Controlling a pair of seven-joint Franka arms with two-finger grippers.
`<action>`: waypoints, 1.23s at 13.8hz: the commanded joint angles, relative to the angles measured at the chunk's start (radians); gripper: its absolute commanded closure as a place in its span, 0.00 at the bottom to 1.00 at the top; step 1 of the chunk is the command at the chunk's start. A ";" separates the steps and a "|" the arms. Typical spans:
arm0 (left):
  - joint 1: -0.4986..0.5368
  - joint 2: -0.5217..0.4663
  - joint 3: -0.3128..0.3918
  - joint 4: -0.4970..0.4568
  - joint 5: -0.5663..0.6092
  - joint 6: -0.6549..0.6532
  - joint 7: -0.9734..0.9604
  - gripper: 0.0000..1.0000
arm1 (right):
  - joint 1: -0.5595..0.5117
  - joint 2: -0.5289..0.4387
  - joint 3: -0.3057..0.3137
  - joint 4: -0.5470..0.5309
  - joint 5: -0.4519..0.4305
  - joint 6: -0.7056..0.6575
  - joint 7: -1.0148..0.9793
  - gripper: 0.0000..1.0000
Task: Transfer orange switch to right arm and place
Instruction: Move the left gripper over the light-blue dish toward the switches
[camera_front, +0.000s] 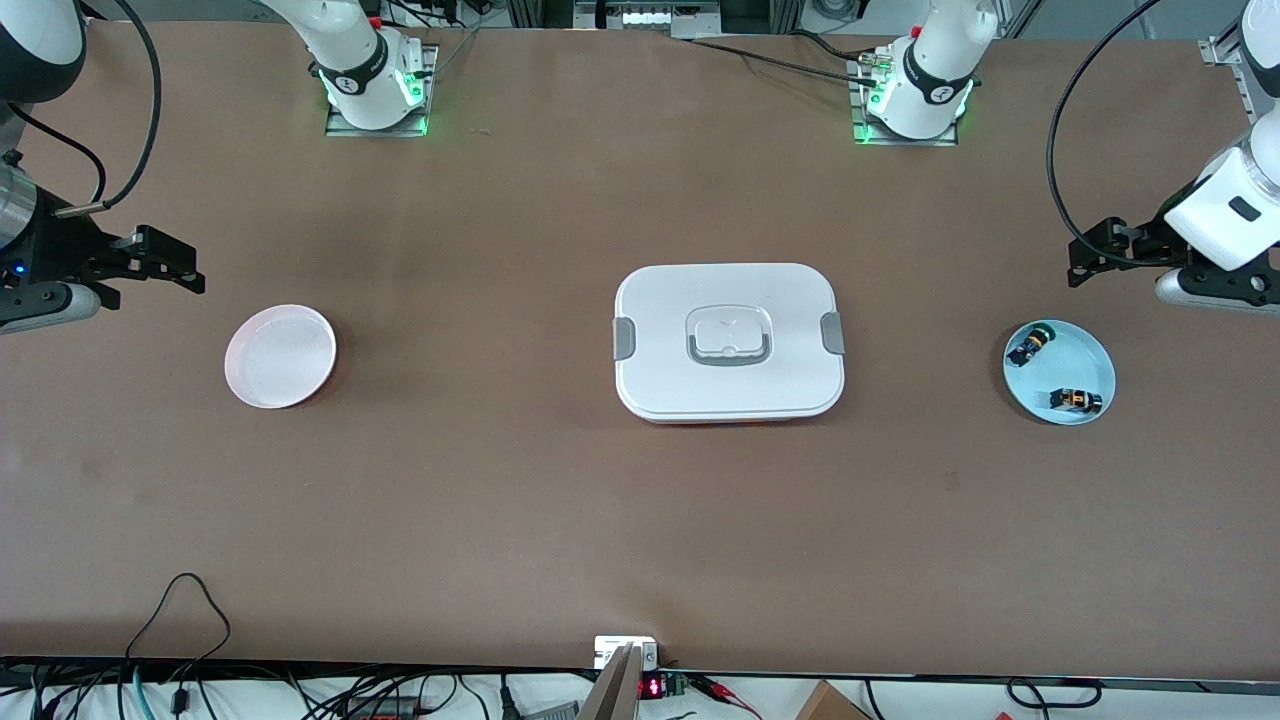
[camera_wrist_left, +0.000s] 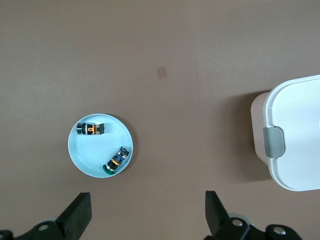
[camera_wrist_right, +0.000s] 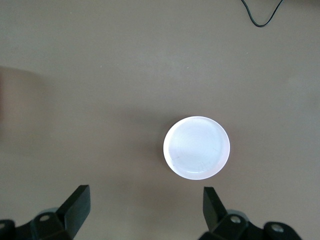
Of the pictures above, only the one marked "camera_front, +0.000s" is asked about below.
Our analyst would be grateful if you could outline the brown cardboard box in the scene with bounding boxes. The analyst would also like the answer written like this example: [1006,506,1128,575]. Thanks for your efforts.
[795,680,873,720]

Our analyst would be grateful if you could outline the red clip test leads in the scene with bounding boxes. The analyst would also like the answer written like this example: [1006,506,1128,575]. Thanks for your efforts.
[690,675,766,719]

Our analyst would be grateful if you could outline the light blue round plate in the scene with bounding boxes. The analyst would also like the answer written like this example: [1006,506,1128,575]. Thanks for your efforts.
[1003,319,1117,428]

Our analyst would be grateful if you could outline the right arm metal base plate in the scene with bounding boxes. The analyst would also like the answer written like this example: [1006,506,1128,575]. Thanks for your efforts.
[324,42,439,137]

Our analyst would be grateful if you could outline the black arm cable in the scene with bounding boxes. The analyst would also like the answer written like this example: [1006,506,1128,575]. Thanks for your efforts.
[5,0,164,217]
[1045,0,1169,267]

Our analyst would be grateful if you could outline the black coiled floor cable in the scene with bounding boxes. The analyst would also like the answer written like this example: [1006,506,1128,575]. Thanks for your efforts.
[1005,677,1103,711]

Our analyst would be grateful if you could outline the thin black looped cable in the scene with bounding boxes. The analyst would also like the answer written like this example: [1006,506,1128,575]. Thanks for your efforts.
[125,572,233,691]

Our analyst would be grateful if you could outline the white lidded storage box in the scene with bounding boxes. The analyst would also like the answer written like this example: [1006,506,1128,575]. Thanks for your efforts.
[612,263,847,425]

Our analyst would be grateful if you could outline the aluminium profile rail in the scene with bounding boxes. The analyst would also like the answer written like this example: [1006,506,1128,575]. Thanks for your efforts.
[1198,35,1263,126]

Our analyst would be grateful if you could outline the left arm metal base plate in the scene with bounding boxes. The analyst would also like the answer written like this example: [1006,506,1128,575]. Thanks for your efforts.
[850,50,959,147]

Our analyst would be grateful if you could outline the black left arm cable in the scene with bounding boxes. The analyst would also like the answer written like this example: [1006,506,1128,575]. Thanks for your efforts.
[1045,0,1169,267]

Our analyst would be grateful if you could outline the pink round plate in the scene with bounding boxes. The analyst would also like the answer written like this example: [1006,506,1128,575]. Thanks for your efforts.
[224,304,338,410]

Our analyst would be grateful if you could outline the black cable on table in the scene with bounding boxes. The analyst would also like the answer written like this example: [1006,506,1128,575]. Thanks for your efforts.
[690,38,886,87]

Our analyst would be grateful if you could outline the tan cardboard strip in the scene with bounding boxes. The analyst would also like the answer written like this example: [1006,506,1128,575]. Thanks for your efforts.
[578,643,643,720]

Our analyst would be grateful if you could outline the small white electronic device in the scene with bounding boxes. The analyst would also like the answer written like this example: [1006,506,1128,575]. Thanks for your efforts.
[594,636,659,671]

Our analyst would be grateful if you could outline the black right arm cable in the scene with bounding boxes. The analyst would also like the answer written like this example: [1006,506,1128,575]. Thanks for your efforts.
[5,0,164,217]

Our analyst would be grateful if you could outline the green push-button switch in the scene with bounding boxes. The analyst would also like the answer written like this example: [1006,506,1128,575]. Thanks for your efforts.
[1006,322,1059,369]

